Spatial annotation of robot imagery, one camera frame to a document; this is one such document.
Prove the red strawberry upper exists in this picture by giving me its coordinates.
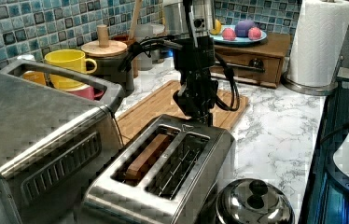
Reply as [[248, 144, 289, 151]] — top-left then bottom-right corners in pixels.
[[222, 28, 236, 41]]

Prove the stainless steel toaster oven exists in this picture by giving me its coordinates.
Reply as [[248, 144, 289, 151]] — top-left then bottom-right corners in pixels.
[[0, 60, 125, 224]]

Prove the steel paper towel holder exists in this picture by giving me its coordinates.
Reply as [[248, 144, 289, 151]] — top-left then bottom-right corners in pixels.
[[281, 55, 344, 96]]

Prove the amber bottle white cap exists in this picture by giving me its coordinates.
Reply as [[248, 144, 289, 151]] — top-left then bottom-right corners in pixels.
[[17, 54, 47, 86]]

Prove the shiny steel kettle lid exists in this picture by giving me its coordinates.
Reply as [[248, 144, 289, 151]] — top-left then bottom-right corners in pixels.
[[215, 178, 295, 224]]

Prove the yellow mug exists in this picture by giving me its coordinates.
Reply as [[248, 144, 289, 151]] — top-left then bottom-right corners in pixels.
[[45, 49, 97, 90]]

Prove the white paper towel roll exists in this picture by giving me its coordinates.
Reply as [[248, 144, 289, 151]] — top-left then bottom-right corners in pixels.
[[287, 0, 349, 87]]

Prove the red strawberry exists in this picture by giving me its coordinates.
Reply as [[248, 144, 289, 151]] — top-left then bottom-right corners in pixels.
[[222, 28, 236, 41], [248, 27, 262, 40]]

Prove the wooden drawer box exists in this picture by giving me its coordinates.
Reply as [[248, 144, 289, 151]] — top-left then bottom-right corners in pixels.
[[215, 33, 292, 88]]

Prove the wooden spoon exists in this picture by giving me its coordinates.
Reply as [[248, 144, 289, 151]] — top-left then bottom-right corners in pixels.
[[128, 0, 143, 40]]

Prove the black drawer handle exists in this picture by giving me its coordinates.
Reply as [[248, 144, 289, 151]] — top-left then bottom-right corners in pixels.
[[215, 59, 265, 73]]

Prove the light blue plate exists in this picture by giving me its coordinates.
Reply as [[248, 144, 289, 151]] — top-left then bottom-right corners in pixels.
[[211, 31, 267, 47]]

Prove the red strawberry lower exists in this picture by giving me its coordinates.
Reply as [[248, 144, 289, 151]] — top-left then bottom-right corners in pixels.
[[248, 27, 262, 40]]

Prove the canister with wooden lid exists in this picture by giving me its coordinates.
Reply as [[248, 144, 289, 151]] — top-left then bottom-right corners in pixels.
[[81, 24, 134, 96]]

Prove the frosted glass jar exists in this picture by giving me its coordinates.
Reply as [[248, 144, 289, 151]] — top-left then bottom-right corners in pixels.
[[134, 23, 164, 71]]

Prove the black oven power cord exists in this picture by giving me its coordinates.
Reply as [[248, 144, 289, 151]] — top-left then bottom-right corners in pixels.
[[110, 111, 125, 147]]

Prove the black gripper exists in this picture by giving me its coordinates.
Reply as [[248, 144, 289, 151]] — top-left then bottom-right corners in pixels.
[[173, 36, 218, 125]]

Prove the wooden cutting board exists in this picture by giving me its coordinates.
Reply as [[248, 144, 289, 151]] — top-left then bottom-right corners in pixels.
[[118, 80, 248, 144]]

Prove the brown toast slice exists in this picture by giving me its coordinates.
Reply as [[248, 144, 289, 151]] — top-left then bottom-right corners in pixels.
[[125, 134, 171, 185]]

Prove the purple toy fruit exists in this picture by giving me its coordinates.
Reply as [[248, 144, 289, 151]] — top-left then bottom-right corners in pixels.
[[234, 20, 255, 37]]

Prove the stainless steel two-slot toaster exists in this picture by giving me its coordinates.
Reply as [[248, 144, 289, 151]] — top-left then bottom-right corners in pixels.
[[75, 115, 234, 224]]

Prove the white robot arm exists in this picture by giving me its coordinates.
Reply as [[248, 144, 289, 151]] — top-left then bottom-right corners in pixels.
[[163, 0, 218, 126]]

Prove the pink mug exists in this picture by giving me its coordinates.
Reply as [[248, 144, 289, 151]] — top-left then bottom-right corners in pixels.
[[66, 85, 104, 100]]

